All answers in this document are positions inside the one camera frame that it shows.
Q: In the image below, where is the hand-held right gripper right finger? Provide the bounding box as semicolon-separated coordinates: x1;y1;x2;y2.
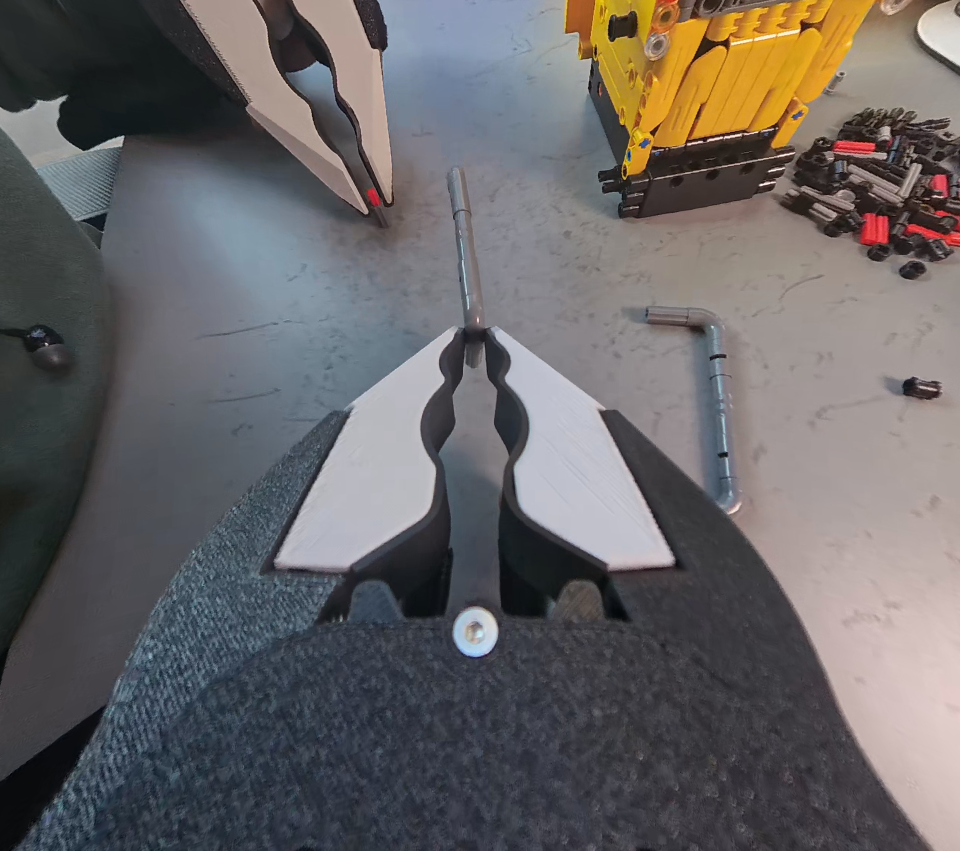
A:
483;326;678;618

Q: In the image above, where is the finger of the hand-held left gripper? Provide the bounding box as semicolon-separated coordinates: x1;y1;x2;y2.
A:
178;0;376;218
283;0;397;209

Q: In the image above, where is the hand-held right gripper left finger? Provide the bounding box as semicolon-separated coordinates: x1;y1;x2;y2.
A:
271;326;470;616

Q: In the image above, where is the grey bent lego tube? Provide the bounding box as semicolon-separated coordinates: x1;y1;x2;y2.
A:
645;305;744;516
447;167;489;368

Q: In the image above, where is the person's left forearm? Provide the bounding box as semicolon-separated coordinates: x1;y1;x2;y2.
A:
0;0;256;153

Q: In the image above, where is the yellow lego robot model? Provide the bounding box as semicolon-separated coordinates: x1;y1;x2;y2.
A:
564;0;960;220

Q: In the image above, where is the grey office chair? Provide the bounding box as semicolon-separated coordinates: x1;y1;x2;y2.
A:
36;148;125;226

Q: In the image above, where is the pile of black red pins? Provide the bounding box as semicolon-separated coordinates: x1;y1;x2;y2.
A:
780;107;960;281

